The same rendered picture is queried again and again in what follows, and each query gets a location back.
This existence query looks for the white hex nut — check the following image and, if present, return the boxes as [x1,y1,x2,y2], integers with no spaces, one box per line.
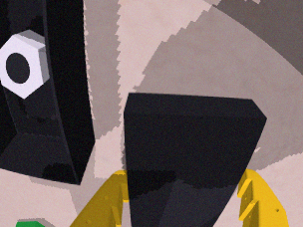
[0,30,50,99]

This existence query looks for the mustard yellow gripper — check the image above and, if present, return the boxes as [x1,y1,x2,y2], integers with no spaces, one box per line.
[70,168,289,227]

